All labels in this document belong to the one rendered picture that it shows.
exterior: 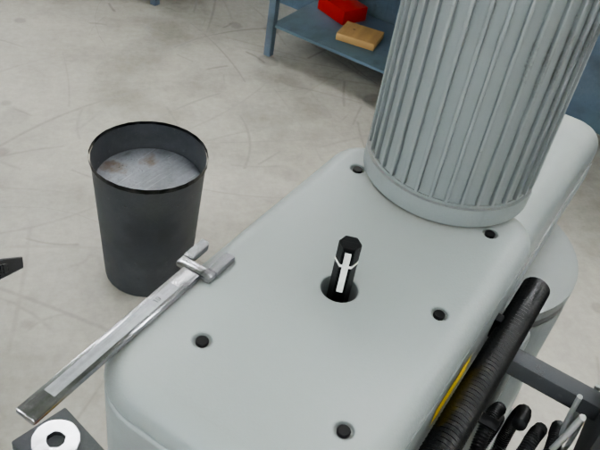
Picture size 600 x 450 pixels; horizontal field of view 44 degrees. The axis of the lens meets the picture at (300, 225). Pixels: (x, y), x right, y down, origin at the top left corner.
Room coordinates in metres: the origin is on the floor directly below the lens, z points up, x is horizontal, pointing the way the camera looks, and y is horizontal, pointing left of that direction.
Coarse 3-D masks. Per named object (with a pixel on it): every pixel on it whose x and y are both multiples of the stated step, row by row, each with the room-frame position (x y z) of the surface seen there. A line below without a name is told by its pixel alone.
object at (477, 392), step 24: (528, 288) 0.65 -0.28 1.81; (504, 312) 0.62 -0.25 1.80; (528, 312) 0.61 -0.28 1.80; (504, 336) 0.57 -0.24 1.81; (480, 360) 0.53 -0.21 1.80; (504, 360) 0.54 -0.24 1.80; (480, 384) 0.49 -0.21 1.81; (456, 408) 0.46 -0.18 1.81; (480, 408) 0.47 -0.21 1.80; (432, 432) 0.43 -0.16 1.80; (456, 432) 0.43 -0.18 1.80
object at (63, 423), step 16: (64, 416) 0.83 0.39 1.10; (32, 432) 0.78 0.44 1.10; (48, 432) 0.78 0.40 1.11; (64, 432) 0.78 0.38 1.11; (80, 432) 0.80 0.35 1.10; (16, 448) 0.74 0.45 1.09; (32, 448) 0.74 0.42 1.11; (48, 448) 0.74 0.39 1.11; (64, 448) 0.75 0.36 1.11; (80, 448) 0.76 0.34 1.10; (96, 448) 0.77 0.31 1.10
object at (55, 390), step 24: (192, 264) 0.50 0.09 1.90; (216, 264) 0.51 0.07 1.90; (168, 288) 0.46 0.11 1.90; (144, 312) 0.43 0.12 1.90; (120, 336) 0.40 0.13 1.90; (72, 360) 0.37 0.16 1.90; (96, 360) 0.37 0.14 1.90; (48, 384) 0.34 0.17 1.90; (72, 384) 0.34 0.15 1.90; (24, 408) 0.31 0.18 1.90; (48, 408) 0.32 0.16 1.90
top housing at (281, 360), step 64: (320, 192) 0.66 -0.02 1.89; (256, 256) 0.53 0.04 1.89; (320, 256) 0.55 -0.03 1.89; (384, 256) 0.57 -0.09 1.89; (448, 256) 0.59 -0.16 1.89; (512, 256) 0.61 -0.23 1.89; (192, 320) 0.44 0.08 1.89; (256, 320) 0.45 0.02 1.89; (320, 320) 0.47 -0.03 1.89; (384, 320) 0.48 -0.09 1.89; (448, 320) 0.49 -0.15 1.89; (128, 384) 0.36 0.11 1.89; (192, 384) 0.37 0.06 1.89; (256, 384) 0.38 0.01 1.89; (320, 384) 0.39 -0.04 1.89; (384, 384) 0.40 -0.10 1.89; (448, 384) 0.45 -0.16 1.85; (128, 448) 0.34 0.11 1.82; (192, 448) 0.32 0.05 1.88; (256, 448) 0.32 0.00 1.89; (320, 448) 0.33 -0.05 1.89; (384, 448) 0.34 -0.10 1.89
